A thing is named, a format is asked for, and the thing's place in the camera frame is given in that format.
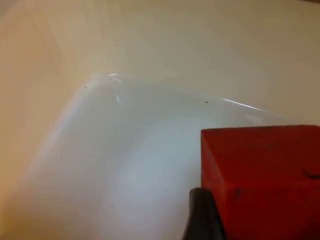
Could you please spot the red block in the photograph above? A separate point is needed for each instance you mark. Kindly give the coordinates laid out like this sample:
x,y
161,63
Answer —
x,y
262,180

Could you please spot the cream box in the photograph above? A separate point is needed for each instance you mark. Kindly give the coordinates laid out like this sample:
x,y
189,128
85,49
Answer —
x,y
112,150

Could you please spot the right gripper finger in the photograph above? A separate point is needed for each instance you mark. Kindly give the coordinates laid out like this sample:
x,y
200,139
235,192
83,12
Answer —
x,y
201,217

